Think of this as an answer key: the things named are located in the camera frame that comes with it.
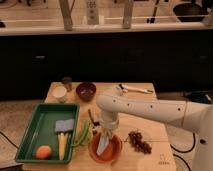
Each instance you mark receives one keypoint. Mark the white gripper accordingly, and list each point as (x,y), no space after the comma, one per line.
(109,122)

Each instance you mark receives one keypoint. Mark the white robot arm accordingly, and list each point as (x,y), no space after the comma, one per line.
(191,116)

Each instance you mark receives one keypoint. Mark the orange-red bowl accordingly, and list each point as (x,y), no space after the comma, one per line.
(110,154)

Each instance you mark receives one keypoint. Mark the dark maroon bowl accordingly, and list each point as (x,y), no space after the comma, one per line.
(86,91)

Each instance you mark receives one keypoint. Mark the green bean pods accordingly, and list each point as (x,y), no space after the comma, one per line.
(82,137)

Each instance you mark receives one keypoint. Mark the bunch of dark grapes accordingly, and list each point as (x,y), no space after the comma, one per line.
(136,141)

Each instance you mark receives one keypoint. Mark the yellow corn cob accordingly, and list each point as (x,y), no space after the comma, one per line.
(62,141)

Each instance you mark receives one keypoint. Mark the white cup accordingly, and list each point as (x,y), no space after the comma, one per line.
(60,94)

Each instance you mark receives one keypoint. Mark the green plastic tray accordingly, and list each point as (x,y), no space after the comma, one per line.
(41,131)

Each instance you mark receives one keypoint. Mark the orange fruit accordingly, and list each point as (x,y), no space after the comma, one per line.
(43,152)

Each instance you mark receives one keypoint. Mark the white handled brush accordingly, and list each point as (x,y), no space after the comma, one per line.
(126,88)

